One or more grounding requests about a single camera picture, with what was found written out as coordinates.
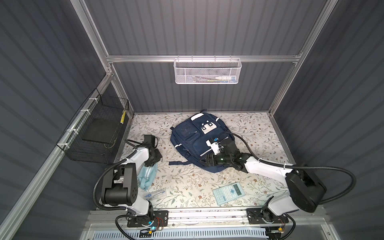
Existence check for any black wire side basket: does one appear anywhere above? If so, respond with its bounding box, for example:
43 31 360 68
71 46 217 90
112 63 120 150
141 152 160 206
57 90 130 164

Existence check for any black pad in basket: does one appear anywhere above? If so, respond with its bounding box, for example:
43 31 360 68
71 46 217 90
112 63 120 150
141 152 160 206
82 119 118 144

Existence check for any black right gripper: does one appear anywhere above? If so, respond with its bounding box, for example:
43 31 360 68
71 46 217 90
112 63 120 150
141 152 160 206
198 151 233 167

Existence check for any yellow tag on basket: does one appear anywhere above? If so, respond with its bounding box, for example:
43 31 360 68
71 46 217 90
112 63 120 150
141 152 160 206
120 110 126 124

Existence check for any clear plastic pen bag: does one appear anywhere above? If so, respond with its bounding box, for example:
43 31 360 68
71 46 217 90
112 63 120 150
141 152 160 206
144 189 167 201

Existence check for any white slotted cable duct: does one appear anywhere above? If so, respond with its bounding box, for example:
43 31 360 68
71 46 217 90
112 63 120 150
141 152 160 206
91 229 269 240

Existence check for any right black corrugated cable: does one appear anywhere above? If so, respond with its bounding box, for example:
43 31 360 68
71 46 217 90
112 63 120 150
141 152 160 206
217 131 357 240

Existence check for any light blue pouch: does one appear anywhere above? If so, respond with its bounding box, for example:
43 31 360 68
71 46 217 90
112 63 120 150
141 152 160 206
138 163 158 191

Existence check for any black corrugated cable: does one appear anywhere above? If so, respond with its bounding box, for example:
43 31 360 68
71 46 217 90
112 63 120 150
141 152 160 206
92 138 145 240
217 131 357 240

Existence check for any light green calculator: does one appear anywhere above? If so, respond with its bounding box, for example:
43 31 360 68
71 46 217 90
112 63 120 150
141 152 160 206
213 183 246 206

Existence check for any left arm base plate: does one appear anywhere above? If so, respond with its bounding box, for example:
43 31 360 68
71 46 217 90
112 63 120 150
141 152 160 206
127 211 169 228

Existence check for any white mesh wall basket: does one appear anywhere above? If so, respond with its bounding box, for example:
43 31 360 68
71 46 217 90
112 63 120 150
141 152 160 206
173 58 242 85

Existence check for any aluminium mounting rail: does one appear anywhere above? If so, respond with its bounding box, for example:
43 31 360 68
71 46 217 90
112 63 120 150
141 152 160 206
84 206 330 229

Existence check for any navy blue student backpack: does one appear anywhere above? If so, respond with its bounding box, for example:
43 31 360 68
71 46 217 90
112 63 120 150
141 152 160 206
169 111 234 173

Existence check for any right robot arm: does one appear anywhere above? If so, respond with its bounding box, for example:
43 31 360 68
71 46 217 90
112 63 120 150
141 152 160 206
201 137 327 223

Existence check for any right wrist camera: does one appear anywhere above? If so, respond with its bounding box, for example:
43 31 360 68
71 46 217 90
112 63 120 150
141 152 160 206
206 138 222 156

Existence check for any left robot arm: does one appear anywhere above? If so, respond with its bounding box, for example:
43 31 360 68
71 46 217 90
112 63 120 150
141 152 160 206
93 135 163 218

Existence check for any white marker in basket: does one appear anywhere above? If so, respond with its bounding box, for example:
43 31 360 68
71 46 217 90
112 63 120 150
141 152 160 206
215 76 237 83

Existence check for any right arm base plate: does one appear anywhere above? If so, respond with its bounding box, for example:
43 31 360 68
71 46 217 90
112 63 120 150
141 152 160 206
246 208 289 225

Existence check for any left black corrugated cable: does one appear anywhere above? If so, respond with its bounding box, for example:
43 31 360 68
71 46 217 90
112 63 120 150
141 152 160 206
92 138 145 240

